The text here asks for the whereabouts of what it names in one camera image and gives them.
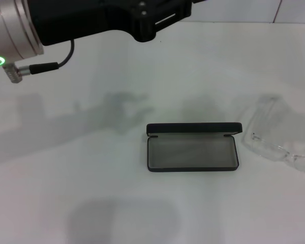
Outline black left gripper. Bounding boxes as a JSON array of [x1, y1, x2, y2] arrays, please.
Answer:
[[27, 0, 158, 46]]

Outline clear transparent glasses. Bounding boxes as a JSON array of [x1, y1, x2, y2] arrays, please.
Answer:
[[240, 95, 305, 175]]

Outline black glasses case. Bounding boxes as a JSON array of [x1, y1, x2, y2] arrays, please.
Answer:
[[145, 121, 243, 173]]

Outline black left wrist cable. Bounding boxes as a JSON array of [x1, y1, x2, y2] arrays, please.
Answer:
[[4, 39, 76, 83]]

